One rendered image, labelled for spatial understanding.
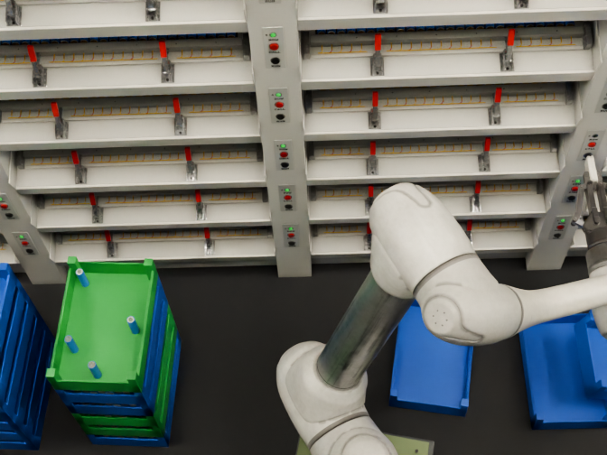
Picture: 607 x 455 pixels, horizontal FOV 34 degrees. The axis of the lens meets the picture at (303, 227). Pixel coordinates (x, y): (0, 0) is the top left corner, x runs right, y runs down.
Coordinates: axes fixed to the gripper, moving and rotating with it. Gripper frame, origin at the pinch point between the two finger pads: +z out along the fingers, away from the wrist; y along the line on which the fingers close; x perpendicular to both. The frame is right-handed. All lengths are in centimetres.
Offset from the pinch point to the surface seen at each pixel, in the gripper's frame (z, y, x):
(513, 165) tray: 6.9, -15.9, -6.9
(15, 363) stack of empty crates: -31, -136, -29
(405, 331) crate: -13, -40, -58
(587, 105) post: 4.9, -4.1, 19.0
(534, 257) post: 5, -4, -50
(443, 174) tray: 5.2, -32.7, -7.4
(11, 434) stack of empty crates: -43, -141, -45
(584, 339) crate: -22, 5, -45
